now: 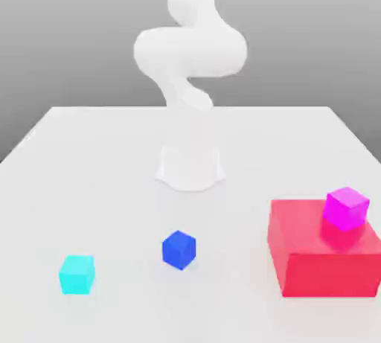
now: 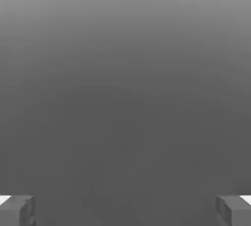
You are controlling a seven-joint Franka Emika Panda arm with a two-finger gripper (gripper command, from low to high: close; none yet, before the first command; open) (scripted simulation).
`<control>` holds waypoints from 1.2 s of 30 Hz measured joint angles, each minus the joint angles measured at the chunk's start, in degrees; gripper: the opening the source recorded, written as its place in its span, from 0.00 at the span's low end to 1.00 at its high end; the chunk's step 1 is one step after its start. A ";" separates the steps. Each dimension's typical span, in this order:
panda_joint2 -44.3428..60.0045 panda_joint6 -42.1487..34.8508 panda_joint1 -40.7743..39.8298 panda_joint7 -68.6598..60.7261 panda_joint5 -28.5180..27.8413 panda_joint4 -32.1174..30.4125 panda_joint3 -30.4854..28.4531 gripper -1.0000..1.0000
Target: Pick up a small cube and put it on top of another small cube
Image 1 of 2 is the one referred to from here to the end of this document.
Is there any small blue cube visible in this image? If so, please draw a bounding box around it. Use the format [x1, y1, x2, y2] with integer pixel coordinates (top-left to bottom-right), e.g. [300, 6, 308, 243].
[161, 229, 197, 272]

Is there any small magenta cube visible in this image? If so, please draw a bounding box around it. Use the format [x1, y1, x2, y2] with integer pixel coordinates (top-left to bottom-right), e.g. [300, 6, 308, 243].
[322, 186, 371, 233]

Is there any small cyan cube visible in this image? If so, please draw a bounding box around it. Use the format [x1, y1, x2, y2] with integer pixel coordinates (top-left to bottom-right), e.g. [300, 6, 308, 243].
[58, 254, 96, 296]

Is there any large red box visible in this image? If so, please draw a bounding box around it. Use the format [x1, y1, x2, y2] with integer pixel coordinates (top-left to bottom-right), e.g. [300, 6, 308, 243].
[266, 199, 381, 298]

